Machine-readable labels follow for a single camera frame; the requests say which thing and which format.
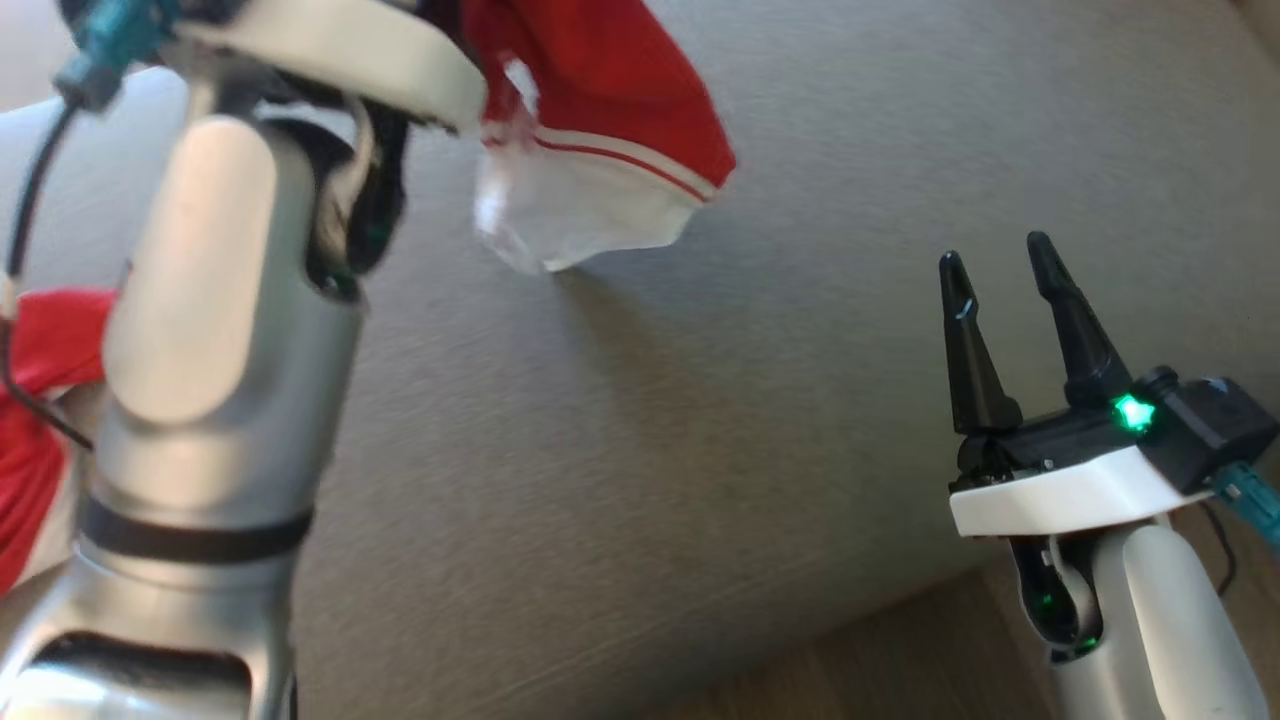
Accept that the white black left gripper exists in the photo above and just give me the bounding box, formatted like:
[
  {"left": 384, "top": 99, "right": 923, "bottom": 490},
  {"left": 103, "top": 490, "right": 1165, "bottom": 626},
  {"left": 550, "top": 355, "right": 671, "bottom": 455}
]
[{"left": 175, "top": 0, "right": 489, "bottom": 132}]

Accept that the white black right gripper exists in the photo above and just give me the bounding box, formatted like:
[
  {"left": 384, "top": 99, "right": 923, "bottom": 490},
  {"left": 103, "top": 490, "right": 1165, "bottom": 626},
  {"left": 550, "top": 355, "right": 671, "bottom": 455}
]
[{"left": 939, "top": 232, "right": 1213, "bottom": 539}]

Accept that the red white basketball jersey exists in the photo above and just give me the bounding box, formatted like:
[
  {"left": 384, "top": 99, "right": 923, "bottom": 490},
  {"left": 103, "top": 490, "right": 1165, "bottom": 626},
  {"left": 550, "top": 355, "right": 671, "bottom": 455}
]
[{"left": 440, "top": 0, "right": 738, "bottom": 276}]

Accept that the red shirt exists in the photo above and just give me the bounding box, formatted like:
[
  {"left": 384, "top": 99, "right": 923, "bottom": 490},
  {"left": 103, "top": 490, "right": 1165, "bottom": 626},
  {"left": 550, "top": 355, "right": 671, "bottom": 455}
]
[{"left": 0, "top": 288, "right": 119, "bottom": 599}]

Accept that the grey fabric sofa ottoman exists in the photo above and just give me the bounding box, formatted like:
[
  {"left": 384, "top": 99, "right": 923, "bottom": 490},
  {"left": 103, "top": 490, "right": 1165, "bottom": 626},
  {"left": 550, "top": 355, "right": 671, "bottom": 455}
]
[{"left": 0, "top": 0, "right": 1280, "bottom": 720}]

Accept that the left arm cable, teal plug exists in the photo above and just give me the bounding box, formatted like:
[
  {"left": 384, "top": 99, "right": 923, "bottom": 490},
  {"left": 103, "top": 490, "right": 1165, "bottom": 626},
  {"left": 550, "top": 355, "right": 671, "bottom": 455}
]
[{"left": 0, "top": 0, "right": 186, "bottom": 456}]

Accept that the arm cable, teal plug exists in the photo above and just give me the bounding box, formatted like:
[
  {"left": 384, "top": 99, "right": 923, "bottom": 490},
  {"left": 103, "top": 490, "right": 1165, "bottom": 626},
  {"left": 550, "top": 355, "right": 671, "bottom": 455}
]
[
  {"left": 1200, "top": 460, "right": 1280, "bottom": 598},
  {"left": 0, "top": 0, "right": 186, "bottom": 456}
]

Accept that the right arm cable, teal plug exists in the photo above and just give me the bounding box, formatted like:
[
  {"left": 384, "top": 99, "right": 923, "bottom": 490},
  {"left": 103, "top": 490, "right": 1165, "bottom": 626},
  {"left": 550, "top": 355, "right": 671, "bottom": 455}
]
[{"left": 1200, "top": 460, "right": 1280, "bottom": 598}]

